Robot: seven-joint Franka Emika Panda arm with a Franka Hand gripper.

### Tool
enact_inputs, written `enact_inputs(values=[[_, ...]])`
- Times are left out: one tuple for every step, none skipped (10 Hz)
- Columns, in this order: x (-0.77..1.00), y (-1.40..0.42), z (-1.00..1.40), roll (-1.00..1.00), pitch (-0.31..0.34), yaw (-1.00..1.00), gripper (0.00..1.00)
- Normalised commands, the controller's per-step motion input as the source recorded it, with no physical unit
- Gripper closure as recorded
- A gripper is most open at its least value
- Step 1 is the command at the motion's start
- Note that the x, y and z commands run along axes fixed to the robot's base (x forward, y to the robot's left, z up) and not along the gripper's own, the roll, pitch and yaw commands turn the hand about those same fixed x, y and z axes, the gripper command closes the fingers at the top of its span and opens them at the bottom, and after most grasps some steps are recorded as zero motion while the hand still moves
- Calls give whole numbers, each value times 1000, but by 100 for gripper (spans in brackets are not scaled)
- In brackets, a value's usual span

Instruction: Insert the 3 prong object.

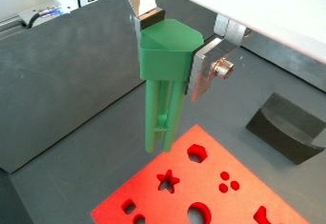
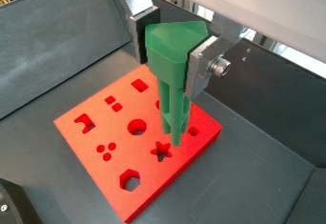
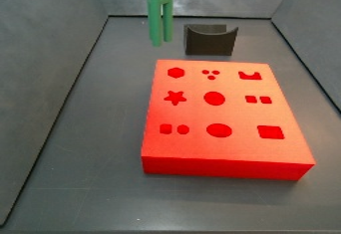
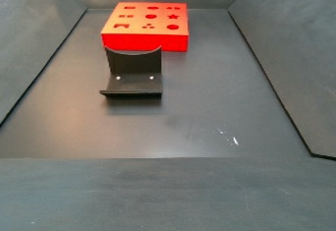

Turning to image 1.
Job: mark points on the red shape sorting board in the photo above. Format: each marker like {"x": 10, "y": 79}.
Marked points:
{"x": 199, "y": 176}

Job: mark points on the green three prong object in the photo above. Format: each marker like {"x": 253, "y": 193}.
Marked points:
{"x": 167, "y": 44}

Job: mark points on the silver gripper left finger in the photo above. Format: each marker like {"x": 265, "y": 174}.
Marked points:
{"x": 146, "y": 14}

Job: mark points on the black curved block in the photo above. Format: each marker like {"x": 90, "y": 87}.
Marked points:
{"x": 288, "y": 128}

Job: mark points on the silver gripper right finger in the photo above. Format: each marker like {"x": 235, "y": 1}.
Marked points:
{"x": 210, "y": 64}

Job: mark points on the aluminium frame rail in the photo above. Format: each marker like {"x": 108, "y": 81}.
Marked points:
{"x": 28, "y": 18}

